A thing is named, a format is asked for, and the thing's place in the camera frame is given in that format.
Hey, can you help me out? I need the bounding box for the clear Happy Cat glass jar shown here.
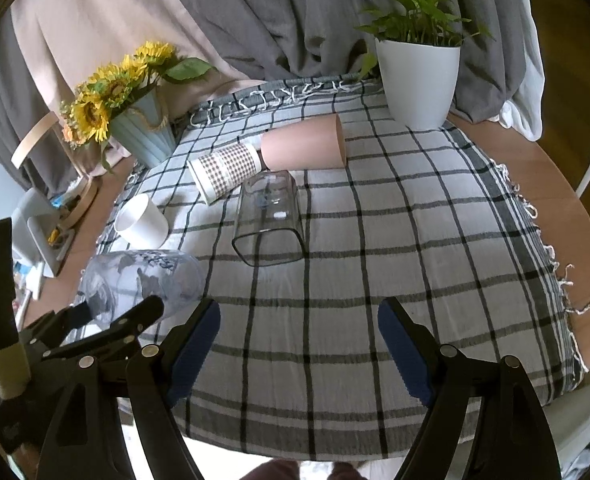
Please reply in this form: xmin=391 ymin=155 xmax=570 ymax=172
xmin=79 ymin=249 xmax=205 ymax=330

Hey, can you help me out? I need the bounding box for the white cylindrical cup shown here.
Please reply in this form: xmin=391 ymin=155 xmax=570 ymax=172
xmin=114 ymin=194 xmax=169 ymax=250

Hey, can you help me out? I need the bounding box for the clear square glass cup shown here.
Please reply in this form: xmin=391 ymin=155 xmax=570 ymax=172
xmin=232 ymin=170 xmax=304 ymax=266

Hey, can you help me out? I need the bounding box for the plaid paper cup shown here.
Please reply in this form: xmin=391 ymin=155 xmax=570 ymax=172
xmin=188 ymin=143 xmax=261 ymax=205

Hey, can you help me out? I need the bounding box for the pink plastic cup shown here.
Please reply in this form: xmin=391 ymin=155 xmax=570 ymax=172
xmin=260 ymin=114 xmax=347 ymax=171

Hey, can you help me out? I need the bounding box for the white desktop appliance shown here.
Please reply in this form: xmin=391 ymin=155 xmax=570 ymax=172
xmin=12 ymin=188 xmax=74 ymax=278

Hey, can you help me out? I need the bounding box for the wooden desk lamp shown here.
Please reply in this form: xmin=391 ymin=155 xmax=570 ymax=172
xmin=10 ymin=110 xmax=100 ymax=230

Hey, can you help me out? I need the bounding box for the sunflower bouquet in blue pot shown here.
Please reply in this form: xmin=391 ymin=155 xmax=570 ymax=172
xmin=60 ymin=41 xmax=214 ymax=168

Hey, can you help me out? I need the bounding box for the plaid grey white tablecloth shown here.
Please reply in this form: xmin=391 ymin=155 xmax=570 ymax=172
xmin=122 ymin=78 xmax=586 ymax=460

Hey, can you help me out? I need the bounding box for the beige curtain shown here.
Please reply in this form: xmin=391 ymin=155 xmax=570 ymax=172
xmin=10 ymin=0 xmax=255 ymax=119

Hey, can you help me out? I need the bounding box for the green plant in white pot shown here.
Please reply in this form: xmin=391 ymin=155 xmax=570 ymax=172
xmin=357 ymin=0 xmax=491 ymax=131

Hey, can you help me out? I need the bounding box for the grey curtain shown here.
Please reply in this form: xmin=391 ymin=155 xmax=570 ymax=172
xmin=0 ymin=0 xmax=544 ymax=167

